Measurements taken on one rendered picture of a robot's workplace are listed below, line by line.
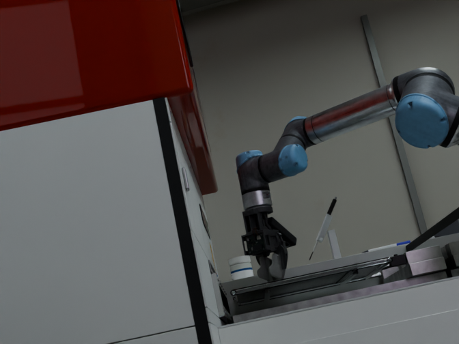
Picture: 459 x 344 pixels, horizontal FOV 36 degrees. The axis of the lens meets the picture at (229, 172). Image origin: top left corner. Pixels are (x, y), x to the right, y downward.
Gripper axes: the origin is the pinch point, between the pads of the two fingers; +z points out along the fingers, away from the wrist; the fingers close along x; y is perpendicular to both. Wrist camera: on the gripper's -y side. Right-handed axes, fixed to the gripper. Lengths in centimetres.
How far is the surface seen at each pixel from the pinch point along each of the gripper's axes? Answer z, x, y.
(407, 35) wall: -155, -42, -263
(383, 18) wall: -170, -53, -258
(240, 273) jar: -8.1, -30.6, -26.4
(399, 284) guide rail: 5.9, 32.8, -0.3
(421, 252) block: -0.2, 39.0, -1.7
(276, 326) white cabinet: 10.4, 24.3, 39.6
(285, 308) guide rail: 6.7, 11.3, 15.5
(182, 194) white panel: -14, 26, 62
